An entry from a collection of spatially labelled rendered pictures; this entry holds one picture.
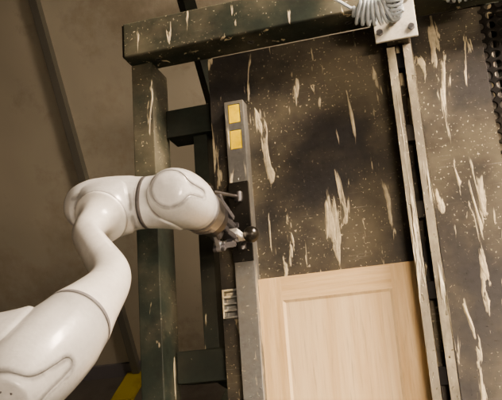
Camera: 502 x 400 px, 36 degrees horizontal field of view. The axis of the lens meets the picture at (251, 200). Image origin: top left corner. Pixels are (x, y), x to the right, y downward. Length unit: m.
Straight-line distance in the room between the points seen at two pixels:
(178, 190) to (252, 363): 0.59
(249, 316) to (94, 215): 0.58
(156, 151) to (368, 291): 0.66
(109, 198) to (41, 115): 2.85
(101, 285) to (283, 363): 0.83
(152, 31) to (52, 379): 1.31
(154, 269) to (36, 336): 1.00
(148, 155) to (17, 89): 2.34
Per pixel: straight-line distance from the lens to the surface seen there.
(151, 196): 1.41
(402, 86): 1.93
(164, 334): 1.93
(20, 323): 1.01
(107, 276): 1.13
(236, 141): 1.97
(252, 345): 1.85
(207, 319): 1.99
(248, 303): 1.87
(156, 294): 1.94
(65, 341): 0.98
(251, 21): 2.02
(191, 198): 1.40
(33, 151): 4.36
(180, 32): 2.07
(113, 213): 1.45
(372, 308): 1.83
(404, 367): 1.81
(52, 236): 4.47
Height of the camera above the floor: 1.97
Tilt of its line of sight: 15 degrees down
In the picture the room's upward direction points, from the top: 12 degrees counter-clockwise
